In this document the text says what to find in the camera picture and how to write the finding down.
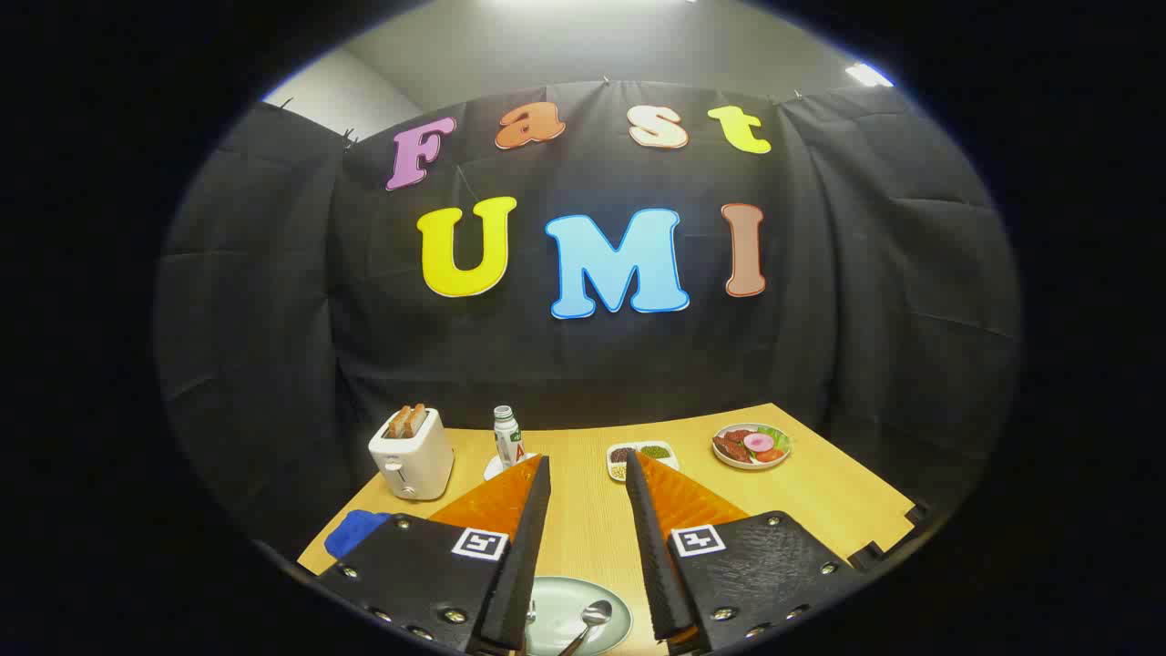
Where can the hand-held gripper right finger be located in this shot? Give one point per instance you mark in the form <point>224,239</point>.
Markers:
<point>651,556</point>

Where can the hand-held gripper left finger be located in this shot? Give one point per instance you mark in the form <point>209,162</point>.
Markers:
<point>524,547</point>

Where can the metal fork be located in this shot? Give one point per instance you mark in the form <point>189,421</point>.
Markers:
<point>531,618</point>

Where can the metal spoon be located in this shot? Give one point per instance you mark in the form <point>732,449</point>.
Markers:
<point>597,615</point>

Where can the pale green plate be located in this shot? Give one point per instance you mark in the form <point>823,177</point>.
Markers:
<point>560,610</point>

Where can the white square coaster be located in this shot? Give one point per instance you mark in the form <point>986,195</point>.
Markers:
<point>495,471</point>

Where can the white divided dish with beans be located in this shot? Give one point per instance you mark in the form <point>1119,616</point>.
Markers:
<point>642,453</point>

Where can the clear plastic bottle green label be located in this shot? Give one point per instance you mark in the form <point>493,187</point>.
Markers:
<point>506,439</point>

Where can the white oval food plate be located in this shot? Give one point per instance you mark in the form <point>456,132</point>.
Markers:
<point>729,462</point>

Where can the brown meat pieces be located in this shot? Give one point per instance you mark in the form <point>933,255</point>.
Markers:
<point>731,448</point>

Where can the white toaster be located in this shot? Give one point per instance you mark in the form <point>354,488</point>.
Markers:
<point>414,460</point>

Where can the red tomato slice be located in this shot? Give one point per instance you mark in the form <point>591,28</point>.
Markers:
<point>770,455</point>

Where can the pink ham slice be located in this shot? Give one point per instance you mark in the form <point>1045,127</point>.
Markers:
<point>758,442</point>

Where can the brown toast slice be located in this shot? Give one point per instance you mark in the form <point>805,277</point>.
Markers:
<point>399,422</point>
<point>416,418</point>

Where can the blue cloth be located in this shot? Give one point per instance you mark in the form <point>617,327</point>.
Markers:
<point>351,533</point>

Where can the green lettuce leaf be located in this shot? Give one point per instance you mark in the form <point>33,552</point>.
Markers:
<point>777,435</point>

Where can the black table clamp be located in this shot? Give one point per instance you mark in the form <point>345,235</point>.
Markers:
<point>916,513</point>
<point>865,554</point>

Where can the black backdrop cloth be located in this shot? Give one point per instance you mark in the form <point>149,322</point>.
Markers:
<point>820,319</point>

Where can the ceiling light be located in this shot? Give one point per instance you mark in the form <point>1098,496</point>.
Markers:
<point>868,75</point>

